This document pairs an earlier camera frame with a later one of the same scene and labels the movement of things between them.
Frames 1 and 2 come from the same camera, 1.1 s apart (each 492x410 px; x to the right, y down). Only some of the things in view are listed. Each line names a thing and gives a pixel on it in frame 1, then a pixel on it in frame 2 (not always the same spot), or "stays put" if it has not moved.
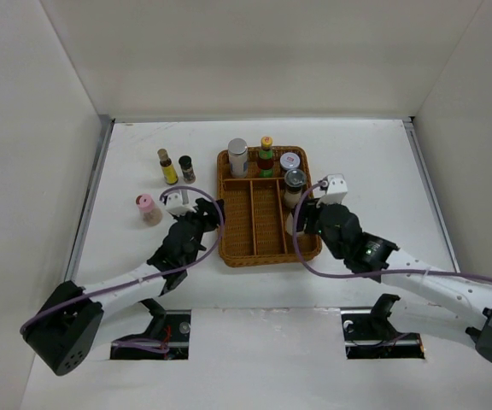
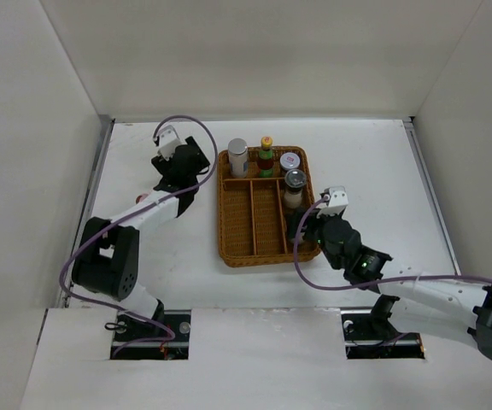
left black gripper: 210,210 to 164,166
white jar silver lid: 238,155 stays put
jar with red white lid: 289,161 stays put
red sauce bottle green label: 266,158 stays put
